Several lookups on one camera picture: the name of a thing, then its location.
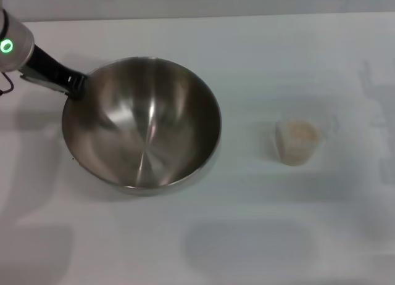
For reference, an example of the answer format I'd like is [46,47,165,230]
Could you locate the stainless steel mixing bowl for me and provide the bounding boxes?
[61,56,222,196]

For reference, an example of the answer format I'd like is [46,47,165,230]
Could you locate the left wrist thin cable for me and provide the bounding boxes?
[0,72,15,96]

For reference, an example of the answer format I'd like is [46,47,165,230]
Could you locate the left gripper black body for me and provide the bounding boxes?
[20,44,75,94]

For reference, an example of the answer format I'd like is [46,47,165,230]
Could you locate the white rice grains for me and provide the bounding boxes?
[278,119,319,166]

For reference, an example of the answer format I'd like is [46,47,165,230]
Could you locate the clear plastic measuring cup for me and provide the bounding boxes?
[274,113,339,167]

